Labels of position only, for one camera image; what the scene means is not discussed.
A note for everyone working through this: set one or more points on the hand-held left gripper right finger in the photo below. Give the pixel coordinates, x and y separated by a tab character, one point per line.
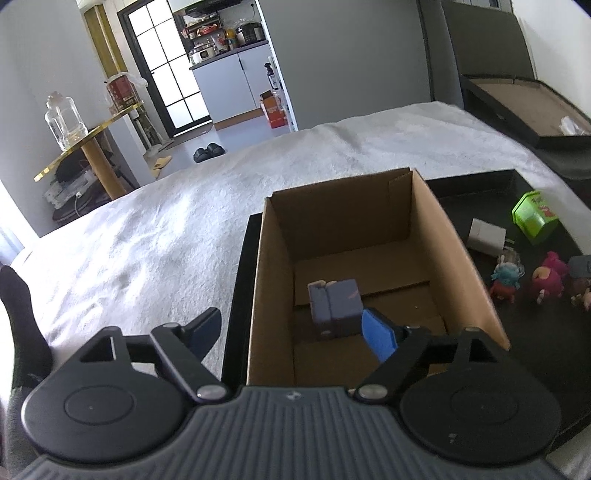
378	337

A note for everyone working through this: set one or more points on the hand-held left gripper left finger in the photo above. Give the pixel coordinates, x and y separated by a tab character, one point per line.
205	333

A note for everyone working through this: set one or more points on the blue-grey toy block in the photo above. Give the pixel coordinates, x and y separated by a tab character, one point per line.
341	304

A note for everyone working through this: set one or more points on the brown cardboard box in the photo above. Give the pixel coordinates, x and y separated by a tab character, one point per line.
351	212

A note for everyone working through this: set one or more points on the blue-haired toy figure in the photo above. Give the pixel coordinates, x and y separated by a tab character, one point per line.
505	281

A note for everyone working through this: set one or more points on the white plug charger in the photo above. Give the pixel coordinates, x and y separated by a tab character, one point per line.
485	235

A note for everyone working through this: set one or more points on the black tray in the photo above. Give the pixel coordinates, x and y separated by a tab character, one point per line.
545	323

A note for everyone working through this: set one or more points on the pink toy figure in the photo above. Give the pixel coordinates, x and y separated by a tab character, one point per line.
549	277

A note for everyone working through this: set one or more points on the small green box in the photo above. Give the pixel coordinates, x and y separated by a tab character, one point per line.
531	217

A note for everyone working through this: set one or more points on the grey-hat toy figure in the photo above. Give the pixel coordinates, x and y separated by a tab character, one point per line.
581	272

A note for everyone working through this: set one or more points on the black slipper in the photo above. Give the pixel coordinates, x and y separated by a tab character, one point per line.
201	154
216	149

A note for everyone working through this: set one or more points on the person's leg black sock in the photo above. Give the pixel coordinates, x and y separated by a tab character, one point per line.
23	323

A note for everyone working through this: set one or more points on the round gold table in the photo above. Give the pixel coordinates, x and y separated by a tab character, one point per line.
101	170

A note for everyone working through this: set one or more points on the white electronic device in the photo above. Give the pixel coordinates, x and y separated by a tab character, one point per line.
69	190

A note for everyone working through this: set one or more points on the white side cabinet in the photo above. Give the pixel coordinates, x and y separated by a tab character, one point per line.
122	152

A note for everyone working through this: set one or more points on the orange cardboard box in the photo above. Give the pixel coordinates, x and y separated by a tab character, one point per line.
277	115

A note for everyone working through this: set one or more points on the white kitchen cabinet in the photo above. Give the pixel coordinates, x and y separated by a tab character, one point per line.
231	83

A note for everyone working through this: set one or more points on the clear glass jar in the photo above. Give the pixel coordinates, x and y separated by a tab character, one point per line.
64	122

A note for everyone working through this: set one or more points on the red tin canister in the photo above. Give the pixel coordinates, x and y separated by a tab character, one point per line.
122	92

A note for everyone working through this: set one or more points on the clear plastic bag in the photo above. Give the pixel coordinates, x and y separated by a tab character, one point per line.
139	83

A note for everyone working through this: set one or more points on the dark spray bottle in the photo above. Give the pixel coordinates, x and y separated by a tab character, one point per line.
272	78

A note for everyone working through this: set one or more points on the white rice cooker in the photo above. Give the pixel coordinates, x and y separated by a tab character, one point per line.
203	54

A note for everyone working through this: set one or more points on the black framed glass door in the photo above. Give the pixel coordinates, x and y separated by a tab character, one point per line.
157	55

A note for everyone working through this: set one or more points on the crumpled white bag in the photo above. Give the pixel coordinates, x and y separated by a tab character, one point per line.
575	125

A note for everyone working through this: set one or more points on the black electric cooker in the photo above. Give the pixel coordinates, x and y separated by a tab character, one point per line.
249	33

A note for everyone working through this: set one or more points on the kitchen spice rack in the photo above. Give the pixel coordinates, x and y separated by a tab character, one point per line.
203	27

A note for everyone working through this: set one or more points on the black bed frame brown base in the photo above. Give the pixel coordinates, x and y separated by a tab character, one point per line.
517	106

